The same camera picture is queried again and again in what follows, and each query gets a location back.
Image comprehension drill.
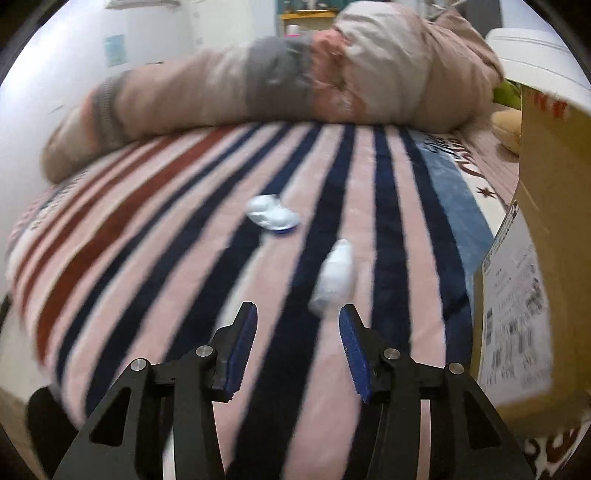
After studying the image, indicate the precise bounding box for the white plastic bottle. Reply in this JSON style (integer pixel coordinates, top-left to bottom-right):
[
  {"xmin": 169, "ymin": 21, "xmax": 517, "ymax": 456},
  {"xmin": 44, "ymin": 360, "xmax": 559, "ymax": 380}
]
[{"xmin": 308, "ymin": 239, "xmax": 357, "ymax": 315}]

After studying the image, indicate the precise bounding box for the teal wall sticker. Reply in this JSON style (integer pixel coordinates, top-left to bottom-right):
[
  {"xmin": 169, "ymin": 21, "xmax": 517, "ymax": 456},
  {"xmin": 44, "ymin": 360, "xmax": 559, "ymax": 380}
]
[{"xmin": 104, "ymin": 34, "xmax": 126, "ymax": 66}]

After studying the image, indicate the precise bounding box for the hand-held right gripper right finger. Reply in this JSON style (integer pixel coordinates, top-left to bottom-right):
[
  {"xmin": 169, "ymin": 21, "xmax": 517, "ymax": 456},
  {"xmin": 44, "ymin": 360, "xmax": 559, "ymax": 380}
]
[{"xmin": 338, "ymin": 305, "xmax": 536, "ymax": 480}]

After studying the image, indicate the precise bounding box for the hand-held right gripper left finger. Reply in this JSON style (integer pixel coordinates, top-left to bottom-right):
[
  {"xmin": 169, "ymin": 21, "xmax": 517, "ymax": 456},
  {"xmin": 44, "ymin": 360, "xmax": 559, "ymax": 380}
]
[{"xmin": 52, "ymin": 301, "xmax": 258, "ymax": 480}]

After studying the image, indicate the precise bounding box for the rolled beige grey quilt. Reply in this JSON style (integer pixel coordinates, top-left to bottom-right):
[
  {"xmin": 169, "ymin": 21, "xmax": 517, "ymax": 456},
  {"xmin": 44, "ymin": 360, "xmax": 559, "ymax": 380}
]
[{"xmin": 41, "ymin": 1, "xmax": 506, "ymax": 184}]

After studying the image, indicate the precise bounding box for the white appliance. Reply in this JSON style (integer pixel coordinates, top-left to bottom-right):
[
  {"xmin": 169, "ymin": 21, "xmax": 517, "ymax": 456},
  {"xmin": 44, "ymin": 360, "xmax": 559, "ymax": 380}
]
[{"xmin": 485, "ymin": 28, "xmax": 591, "ymax": 109}]

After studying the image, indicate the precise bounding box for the yellow shelf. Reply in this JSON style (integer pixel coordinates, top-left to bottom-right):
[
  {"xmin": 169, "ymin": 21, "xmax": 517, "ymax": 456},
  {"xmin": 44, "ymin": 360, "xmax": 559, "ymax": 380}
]
[{"xmin": 281, "ymin": 11, "xmax": 338, "ymax": 38}]

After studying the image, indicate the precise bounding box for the cardboard box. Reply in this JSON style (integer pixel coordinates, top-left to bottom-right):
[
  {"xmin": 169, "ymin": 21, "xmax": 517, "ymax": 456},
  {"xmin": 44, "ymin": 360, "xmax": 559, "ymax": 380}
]
[{"xmin": 470, "ymin": 85, "xmax": 591, "ymax": 437}]

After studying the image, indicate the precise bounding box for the green plush toy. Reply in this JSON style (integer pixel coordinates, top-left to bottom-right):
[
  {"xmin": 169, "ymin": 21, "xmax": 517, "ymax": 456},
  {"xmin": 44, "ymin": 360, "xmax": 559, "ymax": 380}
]
[{"xmin": 493, "ymin": 79, "xmax": 522, "ymax": 108}]

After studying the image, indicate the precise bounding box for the striped blanket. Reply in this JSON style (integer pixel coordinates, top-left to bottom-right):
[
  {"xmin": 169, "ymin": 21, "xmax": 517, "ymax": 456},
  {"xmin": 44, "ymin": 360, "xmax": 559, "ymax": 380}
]
[{"xmin": 6, "ymin": 121, "xmax": 520, "ymax": 480}]

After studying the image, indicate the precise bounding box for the yellow plush toy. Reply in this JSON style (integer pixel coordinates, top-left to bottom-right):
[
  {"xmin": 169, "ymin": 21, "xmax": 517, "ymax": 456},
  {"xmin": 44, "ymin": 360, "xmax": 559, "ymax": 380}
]
[{"xmin": 490, "ymin": 109, "xmax": 522, "ymax": 155}]

